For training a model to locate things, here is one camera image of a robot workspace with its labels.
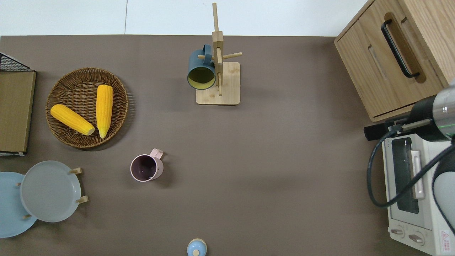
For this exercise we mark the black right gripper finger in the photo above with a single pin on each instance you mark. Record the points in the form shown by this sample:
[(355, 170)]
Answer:
[(376, 131)]

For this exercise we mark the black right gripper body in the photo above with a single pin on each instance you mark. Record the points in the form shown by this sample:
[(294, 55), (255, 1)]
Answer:
[(423, 110)]

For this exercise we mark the pink mug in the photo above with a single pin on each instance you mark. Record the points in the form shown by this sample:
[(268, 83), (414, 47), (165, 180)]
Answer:
[(145, 167)]

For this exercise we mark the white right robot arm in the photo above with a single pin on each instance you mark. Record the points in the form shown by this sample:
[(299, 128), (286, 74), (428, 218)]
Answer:
[(446, 192)]

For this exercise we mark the wooden drawer cabinet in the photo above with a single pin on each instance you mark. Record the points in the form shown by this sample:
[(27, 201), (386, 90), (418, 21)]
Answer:
[(419, 42)]

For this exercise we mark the white toaster oven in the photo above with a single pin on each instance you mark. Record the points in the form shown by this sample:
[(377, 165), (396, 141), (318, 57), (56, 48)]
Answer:
[(408, 220)]

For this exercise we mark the brown table mat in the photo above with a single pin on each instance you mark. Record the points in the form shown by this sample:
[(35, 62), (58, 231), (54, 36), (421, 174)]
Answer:
[(266, 177)]

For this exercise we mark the wooden mug rack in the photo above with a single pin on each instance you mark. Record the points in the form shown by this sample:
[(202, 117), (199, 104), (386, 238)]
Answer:
[(229, 89)]

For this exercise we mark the dark blue mug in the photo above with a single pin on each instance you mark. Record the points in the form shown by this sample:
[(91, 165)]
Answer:
[(201, 76)]

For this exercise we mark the small blue round knob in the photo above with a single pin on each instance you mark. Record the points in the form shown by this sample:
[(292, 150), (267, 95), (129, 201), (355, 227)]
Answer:
[(196, 248)]

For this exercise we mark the yellow corn cob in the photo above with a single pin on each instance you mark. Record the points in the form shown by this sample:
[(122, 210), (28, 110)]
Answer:
[(104, 110), (71, 119)]

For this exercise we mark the wooden plate rack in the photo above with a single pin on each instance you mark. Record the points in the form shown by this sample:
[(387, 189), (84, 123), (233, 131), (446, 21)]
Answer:
[(79, 171)]

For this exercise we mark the round wicker basket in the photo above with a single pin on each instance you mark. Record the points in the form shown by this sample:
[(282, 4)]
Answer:
[(71, 89)]

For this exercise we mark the grey plate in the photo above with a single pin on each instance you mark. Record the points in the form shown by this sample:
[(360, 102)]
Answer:
[(49, 192)]

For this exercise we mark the light blue plate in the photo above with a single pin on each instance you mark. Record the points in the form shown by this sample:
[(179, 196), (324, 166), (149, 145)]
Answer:
[(10, 209)]

